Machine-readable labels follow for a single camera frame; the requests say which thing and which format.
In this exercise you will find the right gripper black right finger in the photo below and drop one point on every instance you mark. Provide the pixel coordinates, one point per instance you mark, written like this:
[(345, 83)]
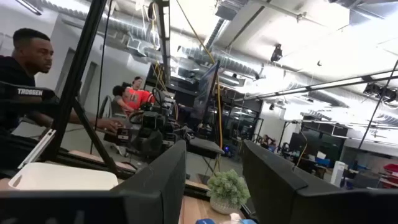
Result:
[(295, 202)]

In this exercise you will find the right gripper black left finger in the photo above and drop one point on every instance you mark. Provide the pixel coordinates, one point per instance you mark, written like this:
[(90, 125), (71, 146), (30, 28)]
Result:
[(93, 207)]

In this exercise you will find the white plastic bin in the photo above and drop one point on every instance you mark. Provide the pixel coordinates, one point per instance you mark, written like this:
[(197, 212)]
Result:
[(62, 177)]

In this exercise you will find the white box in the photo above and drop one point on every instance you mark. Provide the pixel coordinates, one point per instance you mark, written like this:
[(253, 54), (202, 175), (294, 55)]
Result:
[(338, 174)]

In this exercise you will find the green plant in white pot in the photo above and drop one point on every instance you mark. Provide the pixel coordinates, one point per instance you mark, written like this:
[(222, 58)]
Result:
[(227, 186)]

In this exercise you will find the white clamp bar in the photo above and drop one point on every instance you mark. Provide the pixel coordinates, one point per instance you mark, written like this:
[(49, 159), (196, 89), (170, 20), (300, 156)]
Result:
[(35, 151)]

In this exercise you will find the red bin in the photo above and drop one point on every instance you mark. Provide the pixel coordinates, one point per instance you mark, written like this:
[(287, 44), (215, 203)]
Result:
[(391, 169)]

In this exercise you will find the person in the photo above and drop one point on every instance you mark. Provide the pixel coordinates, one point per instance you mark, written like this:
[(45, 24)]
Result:
[(31, 53), (118, 104), (138, 98)]

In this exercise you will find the small black table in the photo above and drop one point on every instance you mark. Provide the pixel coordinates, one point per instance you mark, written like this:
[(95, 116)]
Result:
[(203, 146)]

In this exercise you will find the long ceiling light bar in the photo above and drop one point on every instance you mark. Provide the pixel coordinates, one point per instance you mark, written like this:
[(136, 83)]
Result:
[(335, 82)]

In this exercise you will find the black monitor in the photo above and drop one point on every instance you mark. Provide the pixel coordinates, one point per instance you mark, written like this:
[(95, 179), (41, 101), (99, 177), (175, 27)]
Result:
[(203, 90)]

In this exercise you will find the black ceiling spotlight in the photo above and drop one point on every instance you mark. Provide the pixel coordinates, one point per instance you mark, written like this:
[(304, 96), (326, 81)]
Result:
[(276, 53)]

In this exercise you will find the black aluminium rig frame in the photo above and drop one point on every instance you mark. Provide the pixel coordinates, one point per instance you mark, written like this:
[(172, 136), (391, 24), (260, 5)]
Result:
[(77, 77)]

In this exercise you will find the silver ventilation duct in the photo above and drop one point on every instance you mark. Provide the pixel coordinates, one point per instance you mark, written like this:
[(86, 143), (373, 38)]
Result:
[(230, 62)]

